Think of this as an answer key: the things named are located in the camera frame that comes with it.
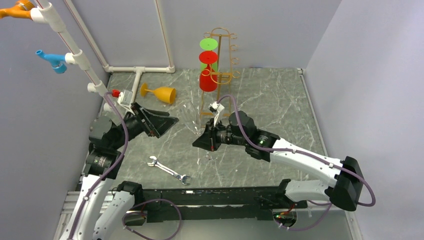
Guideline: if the red plastic wine glass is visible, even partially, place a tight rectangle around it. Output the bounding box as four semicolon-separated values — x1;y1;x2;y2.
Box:
199;50;218;92

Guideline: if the silver open-end wrench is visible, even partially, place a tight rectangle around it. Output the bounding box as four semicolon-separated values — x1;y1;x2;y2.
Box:
147;155;191;186

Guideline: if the orange plastic wine glass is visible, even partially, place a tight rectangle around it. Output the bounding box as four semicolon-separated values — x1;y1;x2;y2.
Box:
140;83;177;104

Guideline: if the clear wine glass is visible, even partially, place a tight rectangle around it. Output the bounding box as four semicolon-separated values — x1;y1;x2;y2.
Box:
178;100;204;149

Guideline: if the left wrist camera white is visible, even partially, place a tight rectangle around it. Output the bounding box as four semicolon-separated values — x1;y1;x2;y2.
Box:
111;89;134;114

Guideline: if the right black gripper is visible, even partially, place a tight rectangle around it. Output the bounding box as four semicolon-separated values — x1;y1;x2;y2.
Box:
192;117;248;152

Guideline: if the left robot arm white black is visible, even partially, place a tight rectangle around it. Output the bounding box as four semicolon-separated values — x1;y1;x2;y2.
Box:
60;102;179;240

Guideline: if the white PVC pipe frame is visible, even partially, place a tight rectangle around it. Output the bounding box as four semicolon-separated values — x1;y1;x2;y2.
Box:
29;0;176;98

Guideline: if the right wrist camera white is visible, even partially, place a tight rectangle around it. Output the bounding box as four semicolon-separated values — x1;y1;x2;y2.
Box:
209;101;225;127

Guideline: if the orange pipe fitting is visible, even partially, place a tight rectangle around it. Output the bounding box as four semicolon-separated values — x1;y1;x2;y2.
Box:
0;0;35;20

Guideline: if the gold wire wine glass rack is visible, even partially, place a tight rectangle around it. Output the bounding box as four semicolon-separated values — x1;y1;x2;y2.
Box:
198;27;241;122

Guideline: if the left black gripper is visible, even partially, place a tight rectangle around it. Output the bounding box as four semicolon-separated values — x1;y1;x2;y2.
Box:
111;101;179;150

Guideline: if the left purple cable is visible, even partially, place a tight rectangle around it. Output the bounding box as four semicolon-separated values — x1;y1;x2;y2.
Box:
67;92;183;240

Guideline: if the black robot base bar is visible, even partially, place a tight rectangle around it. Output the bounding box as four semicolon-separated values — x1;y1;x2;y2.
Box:
110;185;309;223

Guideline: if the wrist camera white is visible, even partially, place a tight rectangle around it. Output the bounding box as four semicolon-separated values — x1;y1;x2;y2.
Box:
209;101;225;127
111;89;134;114

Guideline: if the blue pipe fitting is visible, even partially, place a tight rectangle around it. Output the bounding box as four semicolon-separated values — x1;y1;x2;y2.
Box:
35;49;67;74

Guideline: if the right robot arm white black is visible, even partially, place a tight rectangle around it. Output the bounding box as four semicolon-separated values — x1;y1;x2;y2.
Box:
192;111;364;212

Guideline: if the green plastic wine glass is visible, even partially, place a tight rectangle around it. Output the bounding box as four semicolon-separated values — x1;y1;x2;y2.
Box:
198;38;219;72

